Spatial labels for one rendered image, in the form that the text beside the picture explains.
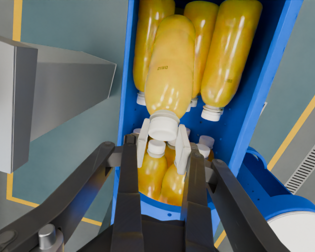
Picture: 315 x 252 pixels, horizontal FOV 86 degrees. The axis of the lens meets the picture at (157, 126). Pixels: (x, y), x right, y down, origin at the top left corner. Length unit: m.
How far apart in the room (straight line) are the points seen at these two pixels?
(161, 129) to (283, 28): 0.21
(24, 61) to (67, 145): 1.42
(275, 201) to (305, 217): 0.08
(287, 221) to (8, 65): 0.90
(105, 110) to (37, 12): 0.88
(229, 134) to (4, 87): 0.56
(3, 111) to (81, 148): 1.33
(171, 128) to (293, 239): 0.69
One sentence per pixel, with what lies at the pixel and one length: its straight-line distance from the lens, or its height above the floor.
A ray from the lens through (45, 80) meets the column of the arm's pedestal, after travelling 0.73.
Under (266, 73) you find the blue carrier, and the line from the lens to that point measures 0.29.
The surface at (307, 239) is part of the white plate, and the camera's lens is 0.85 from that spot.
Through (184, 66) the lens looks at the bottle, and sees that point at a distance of 0.25.
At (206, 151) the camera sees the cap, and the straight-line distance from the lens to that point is 0.40.
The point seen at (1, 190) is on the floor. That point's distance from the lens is 2.68.
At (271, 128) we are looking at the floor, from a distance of 1.84.
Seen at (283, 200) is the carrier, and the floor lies 0.99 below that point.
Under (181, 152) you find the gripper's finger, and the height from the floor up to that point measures 1.32.
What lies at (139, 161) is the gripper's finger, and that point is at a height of 1.32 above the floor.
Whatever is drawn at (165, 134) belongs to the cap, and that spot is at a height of 1.26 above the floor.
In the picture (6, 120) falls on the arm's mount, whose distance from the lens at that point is 0.58.
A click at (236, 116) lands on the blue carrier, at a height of 1.06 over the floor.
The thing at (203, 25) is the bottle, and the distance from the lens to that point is 0.38.
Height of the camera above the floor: 1.46
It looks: 70 degrees down
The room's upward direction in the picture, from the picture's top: 173 degrees counter-clockwise
